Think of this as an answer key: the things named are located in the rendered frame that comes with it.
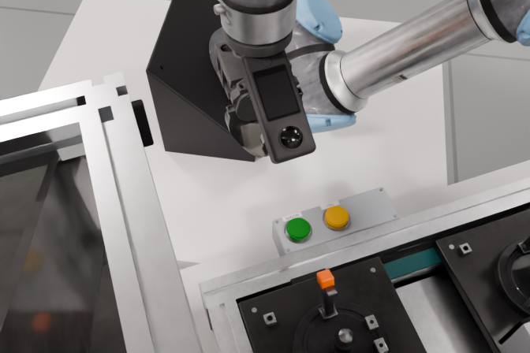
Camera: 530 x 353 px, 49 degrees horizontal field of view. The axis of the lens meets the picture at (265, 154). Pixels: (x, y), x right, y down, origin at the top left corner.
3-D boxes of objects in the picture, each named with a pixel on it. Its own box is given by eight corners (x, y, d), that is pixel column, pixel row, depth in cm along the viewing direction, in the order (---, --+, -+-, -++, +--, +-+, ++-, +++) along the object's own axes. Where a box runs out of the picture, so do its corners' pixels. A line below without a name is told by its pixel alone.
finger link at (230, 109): (263, 129, 71) (262, 81, 64) (267, 139, 70) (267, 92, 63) (226, 139, 70) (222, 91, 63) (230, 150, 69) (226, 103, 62)
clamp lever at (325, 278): (319, 308, 86) (315, 272, 82) (332, 304, 86) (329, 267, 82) (329, 326, 83) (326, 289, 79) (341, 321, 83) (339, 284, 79)
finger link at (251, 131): (251, 128, 77) (250, 81, 70) (266, 163, 74) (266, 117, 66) (229, 135, 77) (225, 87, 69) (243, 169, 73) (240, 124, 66)
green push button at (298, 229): (282, 226, 99) (283, 221, 97) (304, 220, 99) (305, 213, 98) (291, 247, 97) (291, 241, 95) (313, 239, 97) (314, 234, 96)
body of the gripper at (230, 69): (274, 64, 71) (276, -16, 61) (300, 115, 67) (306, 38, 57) (215, 79, 70) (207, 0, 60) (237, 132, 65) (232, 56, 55)
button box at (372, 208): (271, 235, 104) (271, 219, 98) (377, 202, 108) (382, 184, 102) (285, 269, 100) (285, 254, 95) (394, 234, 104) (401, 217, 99)
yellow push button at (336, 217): (320, 214, 100) (321, 209, 98) (341, 208, 101) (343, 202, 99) (330, 234, 98) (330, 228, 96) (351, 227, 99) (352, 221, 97)
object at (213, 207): (89, 1, 151) (86, -8, 149) (437, 35, 144) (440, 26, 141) (-27, 238, 111) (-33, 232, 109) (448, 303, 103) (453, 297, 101)
